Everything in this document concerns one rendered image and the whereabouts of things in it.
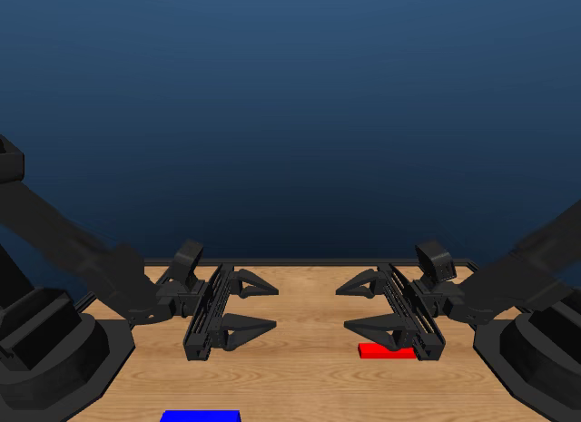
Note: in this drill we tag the thin red peg bar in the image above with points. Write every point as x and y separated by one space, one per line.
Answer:
370 352

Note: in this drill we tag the blue hollow socket block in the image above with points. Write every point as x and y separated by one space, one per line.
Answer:
199 416

